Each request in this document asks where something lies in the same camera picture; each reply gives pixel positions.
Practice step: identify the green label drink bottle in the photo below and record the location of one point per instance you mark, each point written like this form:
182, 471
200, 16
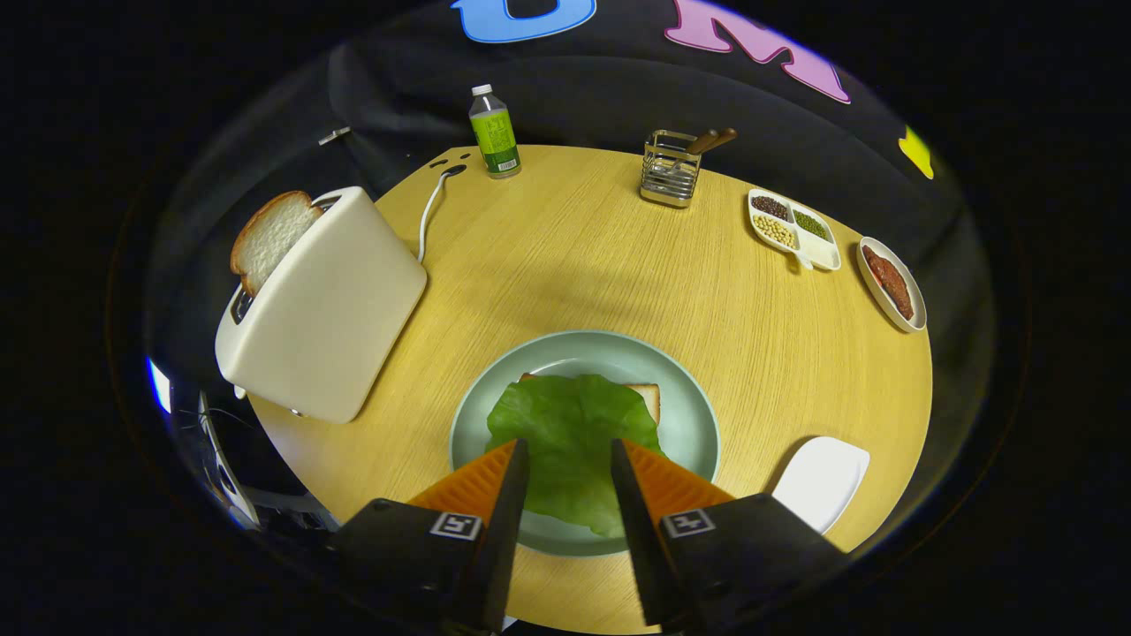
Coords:
495, 137

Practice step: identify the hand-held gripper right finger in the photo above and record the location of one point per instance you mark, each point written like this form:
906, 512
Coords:
638, 548

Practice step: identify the white oval meat plate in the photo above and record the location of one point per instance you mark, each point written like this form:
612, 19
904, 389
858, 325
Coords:
875, 296

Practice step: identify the white divided bean dish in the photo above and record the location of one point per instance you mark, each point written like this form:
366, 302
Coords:
820, 252

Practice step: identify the pile of dark red beans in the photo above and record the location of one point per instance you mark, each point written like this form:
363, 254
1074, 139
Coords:
770, 208

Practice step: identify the reddish brown meat strips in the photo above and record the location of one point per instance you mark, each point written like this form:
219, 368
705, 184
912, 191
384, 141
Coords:
891, 283

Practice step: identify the green lettuce leaf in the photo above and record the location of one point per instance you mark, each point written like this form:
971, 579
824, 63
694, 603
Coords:
570, 442

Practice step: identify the pale green round plate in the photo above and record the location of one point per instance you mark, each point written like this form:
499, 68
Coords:
574, 353

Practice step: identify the white square plate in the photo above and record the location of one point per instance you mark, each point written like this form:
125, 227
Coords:
822, 486

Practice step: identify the pile of yellow soybeans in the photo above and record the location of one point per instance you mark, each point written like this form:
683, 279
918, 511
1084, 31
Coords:
775, 231

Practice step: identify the bread slice with pink topping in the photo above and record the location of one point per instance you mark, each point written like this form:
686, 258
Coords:
647, 395

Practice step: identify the cream white toaster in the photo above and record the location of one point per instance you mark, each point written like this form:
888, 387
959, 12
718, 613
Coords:
336, 309

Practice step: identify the pile of green mung beans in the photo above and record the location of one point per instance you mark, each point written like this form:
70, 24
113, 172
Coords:
810, 224

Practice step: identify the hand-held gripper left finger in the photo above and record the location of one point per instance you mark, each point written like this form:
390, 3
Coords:
508, 548

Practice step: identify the plain white bread slice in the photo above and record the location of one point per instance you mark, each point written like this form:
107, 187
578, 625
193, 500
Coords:
269, 238

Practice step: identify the grey backdrop clip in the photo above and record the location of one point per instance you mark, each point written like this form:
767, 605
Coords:
334, 135

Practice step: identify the black backdrop cloth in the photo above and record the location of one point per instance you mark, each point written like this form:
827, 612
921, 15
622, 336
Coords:
601, 88

